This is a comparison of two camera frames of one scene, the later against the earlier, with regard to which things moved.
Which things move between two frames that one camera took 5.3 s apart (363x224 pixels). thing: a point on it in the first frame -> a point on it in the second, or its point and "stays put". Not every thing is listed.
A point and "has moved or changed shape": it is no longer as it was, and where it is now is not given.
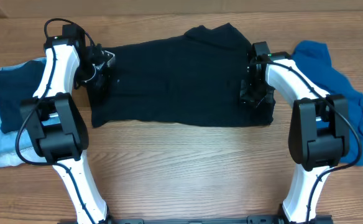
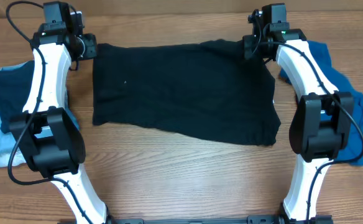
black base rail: [252, 219] stays put
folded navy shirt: [12, 85] stays put
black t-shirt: [196, 78] has moved or changed shape
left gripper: [99, 82] -> [89, 45]
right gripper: [253, 94] -> [250, 46]
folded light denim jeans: [12, 159] stays put
